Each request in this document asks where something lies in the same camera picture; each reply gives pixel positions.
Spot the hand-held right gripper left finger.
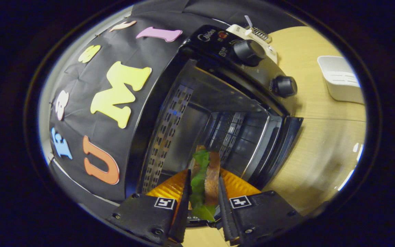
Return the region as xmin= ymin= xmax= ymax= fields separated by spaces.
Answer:
xmin=107 ymin=169 xmax=192 ymax=246

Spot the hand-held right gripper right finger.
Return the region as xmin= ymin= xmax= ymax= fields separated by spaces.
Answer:
xmin=217 ymin=168 xmax=304 ymax=246

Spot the lettuce sandwich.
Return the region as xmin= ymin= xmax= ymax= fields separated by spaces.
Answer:
xmin=188 ymin=145 xmax=221 ymax=222

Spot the black electric oven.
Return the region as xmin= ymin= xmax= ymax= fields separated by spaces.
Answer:
xmin=125 ymin=25 xmax=303 ymax=206

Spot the black backdrop cloth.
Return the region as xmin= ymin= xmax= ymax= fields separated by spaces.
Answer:
xmin=48 ymin=0 xmax=304 ymax=203

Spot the white rectangular tray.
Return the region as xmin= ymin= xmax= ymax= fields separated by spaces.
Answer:
xmin=317 ymin=56 xmax=365 ymax=104

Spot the white toaster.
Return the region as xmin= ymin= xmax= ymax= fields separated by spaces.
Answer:
xmin=226 ymin=24 xmax=278 ymax=64

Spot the metal wire utensil basket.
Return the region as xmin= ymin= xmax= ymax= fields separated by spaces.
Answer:
xmin=251 ymin=27 xmax=270 ymax=43

